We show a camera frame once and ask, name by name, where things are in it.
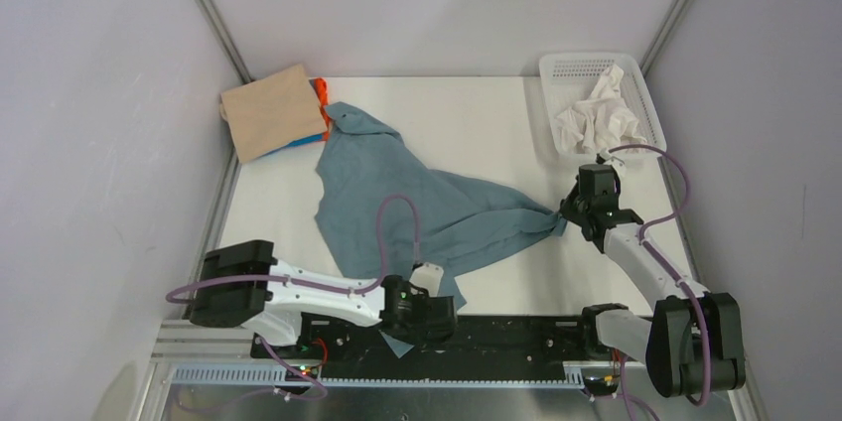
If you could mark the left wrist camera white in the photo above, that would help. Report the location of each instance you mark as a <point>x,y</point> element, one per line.
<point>427,276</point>

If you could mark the grey-blue t-shirt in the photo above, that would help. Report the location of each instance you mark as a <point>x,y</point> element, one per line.
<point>382,204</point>

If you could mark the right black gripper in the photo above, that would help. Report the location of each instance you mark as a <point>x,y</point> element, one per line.
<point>566,210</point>

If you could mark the folded tan t-shirt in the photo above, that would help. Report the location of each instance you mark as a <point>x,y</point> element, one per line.
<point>272,113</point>

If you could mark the aluminium frame rail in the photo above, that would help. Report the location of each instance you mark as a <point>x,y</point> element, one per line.
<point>227,374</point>

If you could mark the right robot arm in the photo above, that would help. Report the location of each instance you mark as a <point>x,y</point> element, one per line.
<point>692,345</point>

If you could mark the crumpled white t-shirt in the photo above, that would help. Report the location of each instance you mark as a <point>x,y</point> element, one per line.
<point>601,121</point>

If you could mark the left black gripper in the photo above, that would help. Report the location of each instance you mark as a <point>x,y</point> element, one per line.
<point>415,338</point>

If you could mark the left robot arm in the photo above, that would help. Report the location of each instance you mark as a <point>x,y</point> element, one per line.
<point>246,286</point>

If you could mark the folded orange t-shirt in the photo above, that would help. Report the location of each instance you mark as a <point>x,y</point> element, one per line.
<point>320,87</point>

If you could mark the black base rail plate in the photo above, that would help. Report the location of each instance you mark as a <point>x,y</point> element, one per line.
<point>496,349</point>

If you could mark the folded blue t-shirt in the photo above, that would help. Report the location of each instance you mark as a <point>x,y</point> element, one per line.
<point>301,142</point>

